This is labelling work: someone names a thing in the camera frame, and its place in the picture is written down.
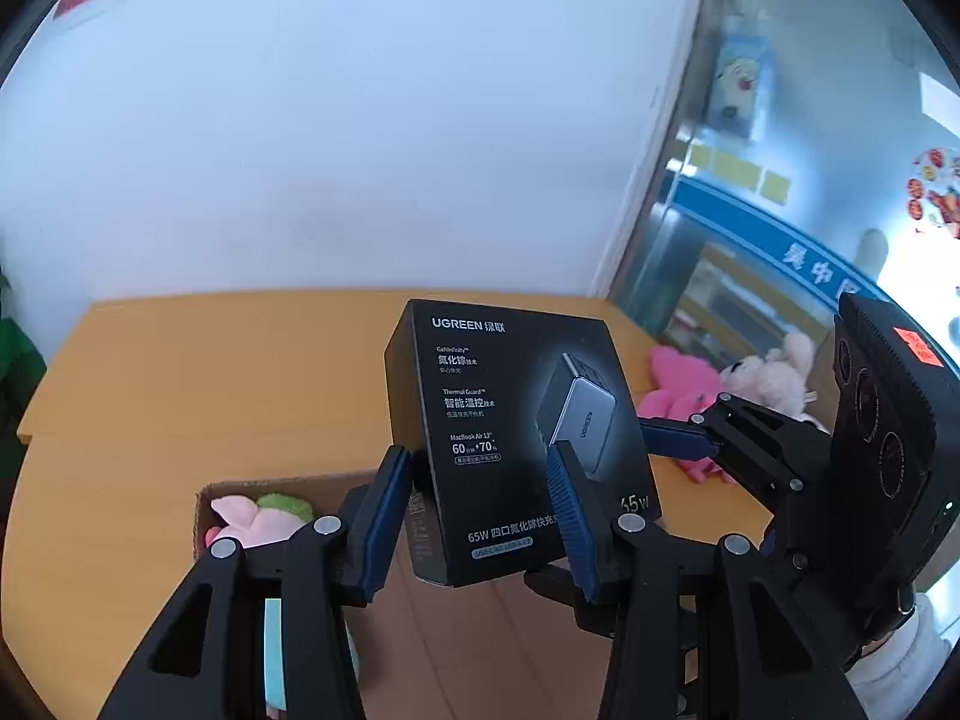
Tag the person's right forearm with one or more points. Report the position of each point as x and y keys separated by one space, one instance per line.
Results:
x=904 y=667

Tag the cardboard box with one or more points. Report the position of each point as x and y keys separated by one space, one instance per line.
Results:
x=206 y=495

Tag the yellow sticky notes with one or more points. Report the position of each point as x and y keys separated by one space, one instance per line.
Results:
x=739 y=169

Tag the bright pink plush toy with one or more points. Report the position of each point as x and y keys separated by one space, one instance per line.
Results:
x=675 y=390

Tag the pink and green plush toy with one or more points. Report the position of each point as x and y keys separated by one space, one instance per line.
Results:
x=251 y=521

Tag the black charger box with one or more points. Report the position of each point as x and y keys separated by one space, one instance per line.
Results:
x=480 y=420

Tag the wooden desktop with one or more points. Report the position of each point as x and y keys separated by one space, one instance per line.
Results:
x=225 y=390

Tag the cartoon poster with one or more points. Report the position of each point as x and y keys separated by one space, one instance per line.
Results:
x=739 y=79

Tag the light blue packet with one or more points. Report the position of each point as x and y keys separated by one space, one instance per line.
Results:
x=274 y=652

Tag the blue door banner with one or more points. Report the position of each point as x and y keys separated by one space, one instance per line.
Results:
x=780 y=244

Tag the cream plush toy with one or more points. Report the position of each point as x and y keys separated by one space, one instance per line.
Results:
x=765 y=382

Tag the green cloth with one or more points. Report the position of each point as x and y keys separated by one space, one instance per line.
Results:
x=19 y=360

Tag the white paper sheet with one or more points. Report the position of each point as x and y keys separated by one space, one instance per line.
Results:
x=941 y=101

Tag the red window decoration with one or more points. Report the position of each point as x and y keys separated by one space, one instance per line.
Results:
x=934 y=191

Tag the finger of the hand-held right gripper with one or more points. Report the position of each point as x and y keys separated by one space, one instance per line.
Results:
x=675 y=439
x=551 y=594

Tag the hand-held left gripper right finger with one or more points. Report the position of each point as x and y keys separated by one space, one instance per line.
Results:
x=571 y=532

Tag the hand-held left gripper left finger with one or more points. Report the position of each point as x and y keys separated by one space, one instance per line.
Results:
x=381 y=532

